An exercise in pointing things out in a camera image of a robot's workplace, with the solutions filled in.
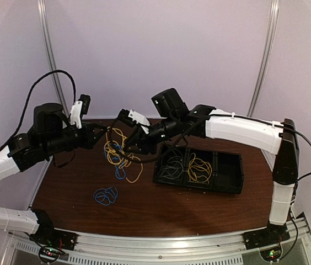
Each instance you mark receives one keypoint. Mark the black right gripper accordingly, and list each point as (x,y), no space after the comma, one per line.
(146,146)

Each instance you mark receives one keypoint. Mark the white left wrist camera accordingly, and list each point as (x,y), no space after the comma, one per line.
(78,109)

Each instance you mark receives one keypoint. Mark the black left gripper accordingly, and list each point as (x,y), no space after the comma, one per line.
(90,139)

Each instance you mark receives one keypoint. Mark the aluminium frame post left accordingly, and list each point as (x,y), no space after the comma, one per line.
(44,23)

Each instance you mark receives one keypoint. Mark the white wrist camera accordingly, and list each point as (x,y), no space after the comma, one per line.
(78,109)
(133,118)

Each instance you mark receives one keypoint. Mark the aluminium frame post right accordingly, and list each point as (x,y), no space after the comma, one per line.
(268,45)

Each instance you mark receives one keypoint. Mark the aluminium front rail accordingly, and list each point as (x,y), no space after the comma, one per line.
(226,248)

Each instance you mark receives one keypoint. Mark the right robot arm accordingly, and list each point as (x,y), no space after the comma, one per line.
(204,121)

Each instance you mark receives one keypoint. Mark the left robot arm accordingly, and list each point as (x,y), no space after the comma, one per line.
(52,133)

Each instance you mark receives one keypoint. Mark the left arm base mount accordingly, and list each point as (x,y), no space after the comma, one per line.
(55,237)

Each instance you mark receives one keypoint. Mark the black three-compartment bin tray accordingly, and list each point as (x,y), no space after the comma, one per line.
(205,170)

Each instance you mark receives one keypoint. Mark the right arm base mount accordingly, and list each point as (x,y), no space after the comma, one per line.
(270,235)

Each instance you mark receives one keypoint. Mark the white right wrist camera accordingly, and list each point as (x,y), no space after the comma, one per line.
(133,118)

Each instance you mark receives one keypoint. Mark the aluminium frame post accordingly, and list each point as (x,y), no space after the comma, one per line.
(268,45)
(44,23)

